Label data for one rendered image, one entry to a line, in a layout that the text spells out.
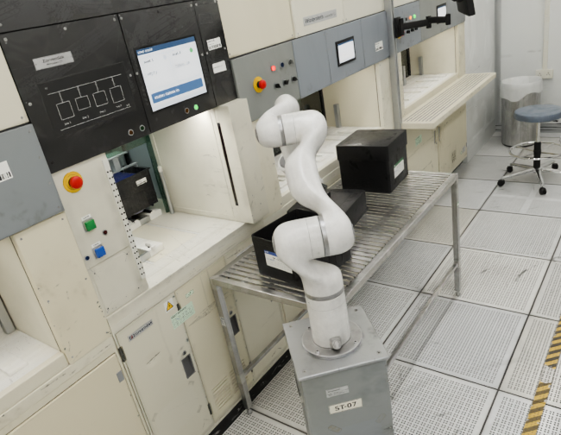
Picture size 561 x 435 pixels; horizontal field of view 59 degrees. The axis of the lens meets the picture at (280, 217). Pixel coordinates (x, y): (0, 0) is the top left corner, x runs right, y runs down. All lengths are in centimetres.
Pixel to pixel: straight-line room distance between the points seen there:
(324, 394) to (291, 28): 168
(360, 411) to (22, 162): 124
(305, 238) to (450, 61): 353
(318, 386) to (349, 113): 227
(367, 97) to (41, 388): 250
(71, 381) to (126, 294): 33
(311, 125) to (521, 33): 434
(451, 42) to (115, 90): 343
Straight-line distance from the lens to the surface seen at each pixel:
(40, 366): 179
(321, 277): 144
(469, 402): 249
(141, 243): 224
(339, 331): 155
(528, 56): 576
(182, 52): 197
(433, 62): 478
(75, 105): 169
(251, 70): 224
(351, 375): 156
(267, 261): 196
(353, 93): 341
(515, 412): 248
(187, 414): 227
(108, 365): 191
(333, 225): 138
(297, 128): 158
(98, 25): 177
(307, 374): 152
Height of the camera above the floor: 177
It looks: 24 degrees down
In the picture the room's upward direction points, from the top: 11 degrees counter-clockwise
